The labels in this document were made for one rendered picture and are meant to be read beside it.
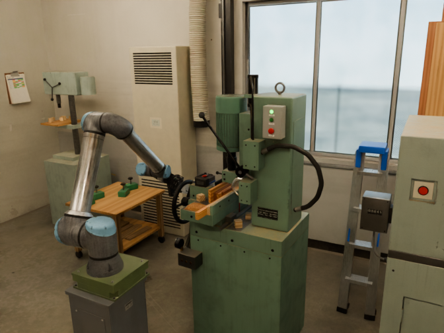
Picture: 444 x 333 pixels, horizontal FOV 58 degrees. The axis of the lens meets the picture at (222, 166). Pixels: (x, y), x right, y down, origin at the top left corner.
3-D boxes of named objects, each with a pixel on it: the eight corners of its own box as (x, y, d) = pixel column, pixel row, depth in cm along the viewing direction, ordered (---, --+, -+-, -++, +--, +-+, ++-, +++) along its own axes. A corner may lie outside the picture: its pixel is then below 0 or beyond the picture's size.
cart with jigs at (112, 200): (122, 230, 408) (116, 170, 391) (168, 241, 382) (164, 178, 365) (71, 259, 353) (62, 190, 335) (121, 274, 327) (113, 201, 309)
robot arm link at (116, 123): (123, 108, 212) (174, 167, 269) (104, 108, 217) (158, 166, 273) (115, 126, 208) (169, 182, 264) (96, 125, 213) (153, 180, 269)
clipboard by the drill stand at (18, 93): (28, 102, 440) (23, 70, 431) (31, 102, 437) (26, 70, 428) (8, 104, 420) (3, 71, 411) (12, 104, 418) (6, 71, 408)
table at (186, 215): (220, 185, 279) (220, 178, 277) (259, 192, 264) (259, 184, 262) (166, 216, 228) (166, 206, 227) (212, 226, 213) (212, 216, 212)
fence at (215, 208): (258, 184, 263) (258, 176, 261) (259, 184, 262) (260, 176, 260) (209, 215, 213) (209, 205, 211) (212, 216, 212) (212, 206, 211)
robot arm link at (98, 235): (106, 260, 200) (102, 228, 196) (78, 254, 207) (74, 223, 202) (124, 247, 214) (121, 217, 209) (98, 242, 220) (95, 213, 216)
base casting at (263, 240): (226, 209, 271) (226, 196, 269) (308, 226, 243) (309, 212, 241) (189, 234, 234) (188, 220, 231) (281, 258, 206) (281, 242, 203)
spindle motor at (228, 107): (226, 145, 243) (224, 93, 234) (252, 147, 234) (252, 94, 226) (211, 150, 228) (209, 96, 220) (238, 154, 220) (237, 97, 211)
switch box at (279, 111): (267, 135, 205) (267, 104, 201) (285, 137, 201) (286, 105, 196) (261, 137, 200) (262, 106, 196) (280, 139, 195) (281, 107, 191)
